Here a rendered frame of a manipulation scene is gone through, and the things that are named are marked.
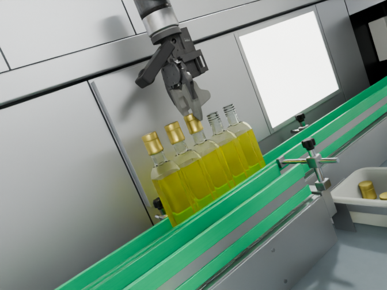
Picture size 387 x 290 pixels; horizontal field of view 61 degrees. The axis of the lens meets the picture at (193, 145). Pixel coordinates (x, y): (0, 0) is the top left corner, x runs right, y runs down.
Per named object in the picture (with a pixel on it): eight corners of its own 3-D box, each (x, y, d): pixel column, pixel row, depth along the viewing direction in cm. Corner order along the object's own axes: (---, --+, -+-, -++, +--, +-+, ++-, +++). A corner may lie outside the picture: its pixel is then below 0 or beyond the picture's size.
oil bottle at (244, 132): (262, 191, 91) (235, 119, 88) (277, 192, 87) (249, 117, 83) (249, 201, 89) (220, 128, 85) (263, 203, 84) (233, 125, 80)
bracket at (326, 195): (306, 206, 87) (298, 183, 86) (338, 210, 79) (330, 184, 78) (298, 213, 85) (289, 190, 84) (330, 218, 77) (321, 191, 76)
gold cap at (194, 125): (198, 129, 80) (191, 112, 79) (206, 128, 77) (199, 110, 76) (186, 134, 78) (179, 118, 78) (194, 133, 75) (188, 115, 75)
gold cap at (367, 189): (380, 197, 86) (375, 182, 85) (367, 202, 86) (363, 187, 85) (371, 193, 90) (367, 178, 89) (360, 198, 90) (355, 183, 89)
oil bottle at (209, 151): (233, 213, 85) (203, 137, 82) (248, 215, 81) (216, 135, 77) (217, 224, 83) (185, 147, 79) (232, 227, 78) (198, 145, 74)
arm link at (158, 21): (151, 11, 69) (135, 26, 76) (159, 32, 70) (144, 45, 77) (178, 4, 73) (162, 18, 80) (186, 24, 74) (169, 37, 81)
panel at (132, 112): (335, 92, 131) (308, 8, 125) (342, 91, 128) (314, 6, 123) (146, 206, 86) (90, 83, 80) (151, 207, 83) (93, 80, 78)
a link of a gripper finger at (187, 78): (201, 95, 72) (183, 59, 72) (196, 97, 72) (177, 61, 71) (192, 102, 76) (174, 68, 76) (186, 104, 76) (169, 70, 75)
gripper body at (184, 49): (211, 72, 76) (190, 22, 74) (182, 84, 72) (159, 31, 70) (193, 80, 83) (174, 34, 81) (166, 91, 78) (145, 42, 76)
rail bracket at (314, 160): (292, 183, 87) (276, 140, 85) (351, 186, 73) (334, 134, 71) (285, 188, 86) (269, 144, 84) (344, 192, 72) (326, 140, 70)
